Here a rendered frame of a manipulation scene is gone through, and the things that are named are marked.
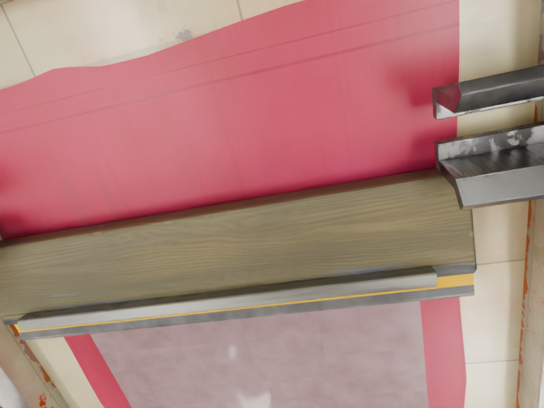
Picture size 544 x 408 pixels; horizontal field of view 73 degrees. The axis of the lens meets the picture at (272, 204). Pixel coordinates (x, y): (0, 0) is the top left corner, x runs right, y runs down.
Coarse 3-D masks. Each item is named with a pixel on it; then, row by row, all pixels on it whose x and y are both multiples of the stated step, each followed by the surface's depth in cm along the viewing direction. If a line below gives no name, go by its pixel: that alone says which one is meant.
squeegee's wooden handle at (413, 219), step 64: (320, 192) 27; (384, 192) 25; (448, 192) 25; (0, 256) 32; (64, 256) 31; (128, 256) 30; (192, 256) 29; (256, 256) 28; (320, 256) 27; (384, 256) 26; (448, 256) 26
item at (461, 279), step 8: (440, 280) 27; (448, 280) 27; (456, 280) 27; (464, 280) 27; (472, 280) 27; (424, 288) 28; (432, 288) 28; (344, 296) 29; (352, 296) 29; (272, 304) 30; (280, 304) 30; (192, 312) 31; (200, 312) 31; (128, 320) 33; (136, 320) 32; (48, 328) 34; (56, 328) 34
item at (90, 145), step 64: (128, 64) 26; (0, 128) 30; (64, 128) 29; (128, 128) 29; (0, 192) 33; (64, 192) 32; (128, 192) 31; (192, 192) 30; (128, 384) 42; (192, 384) 41; (256, 384) 40
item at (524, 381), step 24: (0, 0) 25; (528, 216) 28; (528, 240) 29; (528, 264) 29; (528, 288) 30; (528, 312) 31; (0, 336) 38; (528, 336) 32; (0, 360) 38; (24, 360) 41; (528, 360) 32; (0, 384) 39; (24, 384) 40; (48, 384) 43; (528, 384) 33
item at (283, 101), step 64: (320, 0) 23; (384, 0) 23; (448, 0) 23; (192, 64) 26; (256, 64) 26; (320, 64) 25; (384, 64) 25; (448, 64) 24; (192, 128) 28; (256, 128) 27; (320, 128) 27; (384, 128) 26; (448, 128) 26; (256, 192) 30; (256, 320) 36; (320, 320) 35; (384, 320) 34; (448, 320) 33; (320, 384) 39; (384, 384) 38; (448, 384) 37
